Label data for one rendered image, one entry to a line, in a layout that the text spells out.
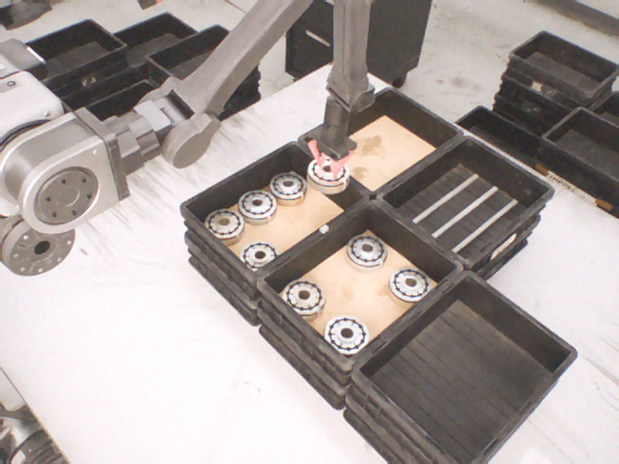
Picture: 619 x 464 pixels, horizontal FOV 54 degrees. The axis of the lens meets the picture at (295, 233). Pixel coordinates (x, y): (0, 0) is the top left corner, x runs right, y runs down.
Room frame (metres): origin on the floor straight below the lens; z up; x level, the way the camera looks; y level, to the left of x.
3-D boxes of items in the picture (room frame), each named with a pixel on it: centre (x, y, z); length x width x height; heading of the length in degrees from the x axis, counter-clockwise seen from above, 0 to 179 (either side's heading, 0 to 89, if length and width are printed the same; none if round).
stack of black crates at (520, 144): (2.06, -0.84, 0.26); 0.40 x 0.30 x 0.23; 47
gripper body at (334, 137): (1.11, -0.07, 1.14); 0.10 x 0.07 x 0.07; 46
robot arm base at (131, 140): (0.66, 0.26, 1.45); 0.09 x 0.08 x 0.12; 47
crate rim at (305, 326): (0.86, -0.16, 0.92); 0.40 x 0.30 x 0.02; 135
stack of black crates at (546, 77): (2.35, -1.12, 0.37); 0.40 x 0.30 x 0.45; 47
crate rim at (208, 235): (1.07, 0.06, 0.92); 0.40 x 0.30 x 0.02; 135
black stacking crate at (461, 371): (0.65, -0.37, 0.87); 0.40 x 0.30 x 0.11; 135
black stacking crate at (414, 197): (1.14, -0.44, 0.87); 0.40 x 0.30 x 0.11; 135
